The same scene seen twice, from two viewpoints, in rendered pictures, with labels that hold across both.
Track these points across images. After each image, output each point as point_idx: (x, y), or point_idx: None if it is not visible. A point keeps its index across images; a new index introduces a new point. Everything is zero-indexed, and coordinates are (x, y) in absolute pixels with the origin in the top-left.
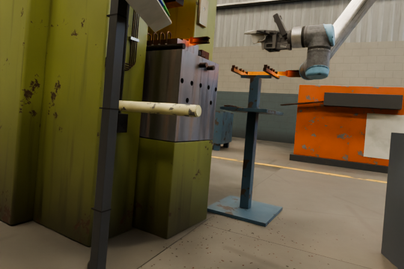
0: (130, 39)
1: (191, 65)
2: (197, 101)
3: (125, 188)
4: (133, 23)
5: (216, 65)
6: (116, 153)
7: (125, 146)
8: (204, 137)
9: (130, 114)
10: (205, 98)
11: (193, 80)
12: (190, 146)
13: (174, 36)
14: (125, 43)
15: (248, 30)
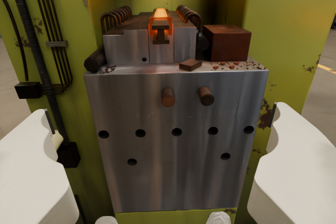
0: (47, 46)
1: (129, 101)
2: (169, 159)
3: (108, 204)
4: (43, 17)
5: (250, 77)
6: (83, 177)
7: (95, 171)
8: (205, 205)
9: (91, 141)
10: (203, 152)
11: (146, 126)
12: (159, 217)
13: None
14: (36, 58)
15: (30, 115)
